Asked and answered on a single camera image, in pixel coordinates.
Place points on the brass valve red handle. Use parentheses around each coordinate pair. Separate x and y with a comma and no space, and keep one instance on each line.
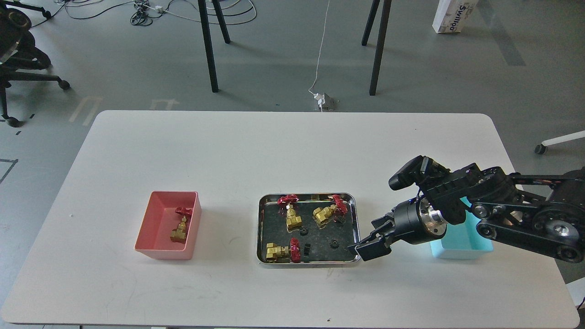
(179,234)

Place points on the white chair base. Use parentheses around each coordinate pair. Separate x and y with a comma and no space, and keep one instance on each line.
(542,147)

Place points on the brass valve top right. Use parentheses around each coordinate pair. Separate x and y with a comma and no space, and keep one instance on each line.
(323,215)

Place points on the metal tray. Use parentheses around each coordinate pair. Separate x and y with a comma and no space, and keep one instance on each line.
(272,228)

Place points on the black table leg right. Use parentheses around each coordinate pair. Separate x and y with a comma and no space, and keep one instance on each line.
(377,63)

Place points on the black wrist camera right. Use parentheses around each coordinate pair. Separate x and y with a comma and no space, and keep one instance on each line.
(412,172)

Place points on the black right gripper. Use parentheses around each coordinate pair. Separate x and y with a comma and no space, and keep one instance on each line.
(414,221)

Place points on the brass valve bottom left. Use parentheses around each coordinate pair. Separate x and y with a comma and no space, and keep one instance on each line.
(292,251)

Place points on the pink plastic box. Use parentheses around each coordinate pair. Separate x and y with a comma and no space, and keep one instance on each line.
(160,218)

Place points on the small black gear bottom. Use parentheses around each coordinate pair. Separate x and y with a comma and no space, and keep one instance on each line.
(306,250)

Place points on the black office chair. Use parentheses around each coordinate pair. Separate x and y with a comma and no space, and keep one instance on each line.
(19,51)

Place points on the brass valve top centre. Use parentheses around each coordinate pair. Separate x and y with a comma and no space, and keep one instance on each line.
(287,205)

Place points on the black table leg left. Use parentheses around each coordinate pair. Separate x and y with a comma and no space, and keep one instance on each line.
(207,40)

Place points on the black table leg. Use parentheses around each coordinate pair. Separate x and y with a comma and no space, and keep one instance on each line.
(377,63)
(207,40)

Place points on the blue plastic box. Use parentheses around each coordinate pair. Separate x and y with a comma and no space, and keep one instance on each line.
(462,242)

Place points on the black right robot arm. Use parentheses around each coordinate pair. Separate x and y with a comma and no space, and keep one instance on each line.
(539,213)

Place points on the white cardboard box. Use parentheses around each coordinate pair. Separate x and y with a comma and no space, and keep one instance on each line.
(451,15)

